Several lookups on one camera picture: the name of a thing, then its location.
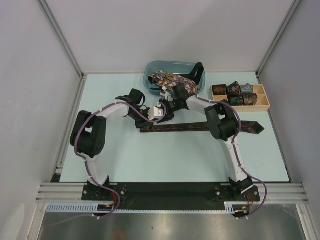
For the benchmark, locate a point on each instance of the rolled dark blue tie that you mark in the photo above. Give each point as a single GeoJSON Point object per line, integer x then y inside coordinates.
{"type": "Point", "coordinates": [233, 89]}

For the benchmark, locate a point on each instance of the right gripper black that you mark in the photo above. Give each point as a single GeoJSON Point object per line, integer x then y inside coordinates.
{"type": "Point", "coordinates": [169, 115]}

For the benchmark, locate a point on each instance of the blue plastic basin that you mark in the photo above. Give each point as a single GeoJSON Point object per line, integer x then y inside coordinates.
{"type": "Point", "coordinates": [195, 71]}

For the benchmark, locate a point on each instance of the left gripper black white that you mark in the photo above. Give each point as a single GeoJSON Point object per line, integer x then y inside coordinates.
{"type": "Point", "coordinates": [144, 124]}

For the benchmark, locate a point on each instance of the dark orange floral tie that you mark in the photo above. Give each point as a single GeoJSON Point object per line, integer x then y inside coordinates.
{"type": "Point", "coordinates": [250, 127]}

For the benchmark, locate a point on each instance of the rolled navy patterned tie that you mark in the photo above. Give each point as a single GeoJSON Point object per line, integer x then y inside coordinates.
{"type": "Point", "coordinates": [235, 100]}

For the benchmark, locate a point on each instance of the rolled grey tie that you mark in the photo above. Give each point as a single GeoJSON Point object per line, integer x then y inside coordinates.
{"type": "Point", "coordinates": [246, 89]}

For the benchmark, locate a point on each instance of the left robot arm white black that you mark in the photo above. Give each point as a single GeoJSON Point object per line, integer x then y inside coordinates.
{"type": "Point", "coordinates": [89, 132]}

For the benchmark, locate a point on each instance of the wooden compartment tray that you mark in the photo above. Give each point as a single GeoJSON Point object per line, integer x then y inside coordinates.
{"type": "Point", "coordinates": [262, 104]}

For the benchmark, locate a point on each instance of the rolled brown blue tie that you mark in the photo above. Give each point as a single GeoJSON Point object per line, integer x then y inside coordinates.
{"type": "Point", "coordinates": [250, 99]}

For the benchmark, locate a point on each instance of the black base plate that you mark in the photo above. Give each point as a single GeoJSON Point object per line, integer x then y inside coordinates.
{"type": "Point", "coordinates": [171, 196]}

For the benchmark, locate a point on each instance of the aluminium frame rail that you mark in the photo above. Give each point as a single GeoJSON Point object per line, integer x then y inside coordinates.
{"type": "Point", "coordinates": [277, 193]}

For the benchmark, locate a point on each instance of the white cable duct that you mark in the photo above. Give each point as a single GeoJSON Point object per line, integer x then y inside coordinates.
{"type": "Point", "coordinates": [97, 208]}

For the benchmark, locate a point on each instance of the pile of patterned ties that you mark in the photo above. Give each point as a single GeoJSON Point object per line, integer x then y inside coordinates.
{"type": "Point", "coordinates": [161, 79]}

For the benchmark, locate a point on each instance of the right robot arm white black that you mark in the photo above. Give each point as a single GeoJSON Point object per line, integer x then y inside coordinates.
{"type": "Point", "coordinates": [224, 125]}

